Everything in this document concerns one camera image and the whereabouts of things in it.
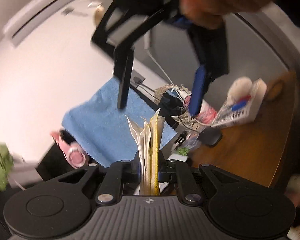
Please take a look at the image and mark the black monitor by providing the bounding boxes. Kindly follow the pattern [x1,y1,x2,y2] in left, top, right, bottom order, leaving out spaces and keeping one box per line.
[36,76,181,182]

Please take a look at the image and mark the pink headset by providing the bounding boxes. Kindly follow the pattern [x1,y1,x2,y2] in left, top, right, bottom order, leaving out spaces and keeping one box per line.
[51,130,88,168]

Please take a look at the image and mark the black clip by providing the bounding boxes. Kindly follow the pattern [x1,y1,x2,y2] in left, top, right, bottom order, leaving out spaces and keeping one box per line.
[174,132,187,147]

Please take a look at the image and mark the white lamp bar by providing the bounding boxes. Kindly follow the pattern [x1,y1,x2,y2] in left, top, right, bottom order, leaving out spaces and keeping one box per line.
[143,29,152,50]

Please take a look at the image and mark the green paper bag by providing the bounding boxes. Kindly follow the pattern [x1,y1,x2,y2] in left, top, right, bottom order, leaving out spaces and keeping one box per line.
[0,142,15,191]

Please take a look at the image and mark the pink lotion pump bottle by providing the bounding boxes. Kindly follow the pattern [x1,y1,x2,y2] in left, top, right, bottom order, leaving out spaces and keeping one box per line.
[179,90,218,126]

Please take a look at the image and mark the white storage box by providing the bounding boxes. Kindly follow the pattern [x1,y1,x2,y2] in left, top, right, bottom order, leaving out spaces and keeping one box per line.
[12,154,41,181]

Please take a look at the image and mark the woven basket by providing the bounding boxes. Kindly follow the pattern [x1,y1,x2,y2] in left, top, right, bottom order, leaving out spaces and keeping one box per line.
[153,83,206,133]

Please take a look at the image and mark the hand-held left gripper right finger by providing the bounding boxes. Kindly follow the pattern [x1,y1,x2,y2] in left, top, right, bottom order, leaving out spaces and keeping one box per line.
[159,149,261,203]

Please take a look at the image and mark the blue pen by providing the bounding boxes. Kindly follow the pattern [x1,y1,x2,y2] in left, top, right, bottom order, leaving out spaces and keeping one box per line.
[231,100,248,112]

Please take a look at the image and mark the black computer mouse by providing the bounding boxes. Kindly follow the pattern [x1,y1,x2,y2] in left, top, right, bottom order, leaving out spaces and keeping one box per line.
[199,127,223,147]

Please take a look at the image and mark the black and white book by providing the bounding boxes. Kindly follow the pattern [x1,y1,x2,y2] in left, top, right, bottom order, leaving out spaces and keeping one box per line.
[211,78,268,128]

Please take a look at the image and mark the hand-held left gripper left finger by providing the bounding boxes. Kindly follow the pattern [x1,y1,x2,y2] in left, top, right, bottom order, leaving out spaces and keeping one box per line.
[57,154,144,205]

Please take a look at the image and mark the blue towel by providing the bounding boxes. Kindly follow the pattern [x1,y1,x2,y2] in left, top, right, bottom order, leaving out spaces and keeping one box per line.
[62,76,177,168]

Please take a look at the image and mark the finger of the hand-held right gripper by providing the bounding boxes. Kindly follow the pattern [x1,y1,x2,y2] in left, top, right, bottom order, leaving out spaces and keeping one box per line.
[169,14,230,117]
[91,0,188,110]

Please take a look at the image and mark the white lamp cable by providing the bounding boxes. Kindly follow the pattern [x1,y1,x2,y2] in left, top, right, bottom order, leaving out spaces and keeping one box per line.
[146,47,176,91]

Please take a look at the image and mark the yellow and white plastic bag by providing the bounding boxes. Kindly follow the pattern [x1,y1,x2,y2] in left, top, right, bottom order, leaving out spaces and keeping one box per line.
[126,108,165,196]

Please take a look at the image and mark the grey wall socket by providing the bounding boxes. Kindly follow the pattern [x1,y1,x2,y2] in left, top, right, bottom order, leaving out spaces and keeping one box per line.
[131,70,146,83]

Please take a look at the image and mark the white air conditioner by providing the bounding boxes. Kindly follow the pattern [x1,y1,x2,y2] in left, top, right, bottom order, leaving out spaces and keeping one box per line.
[3,0,78,47]

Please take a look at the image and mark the white plush toy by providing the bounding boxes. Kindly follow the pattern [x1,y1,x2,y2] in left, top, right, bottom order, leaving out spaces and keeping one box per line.
[226,77,253,106]

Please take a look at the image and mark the clear plastic box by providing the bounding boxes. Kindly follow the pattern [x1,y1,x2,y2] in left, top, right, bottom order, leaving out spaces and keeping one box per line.
[184,130,203,151]

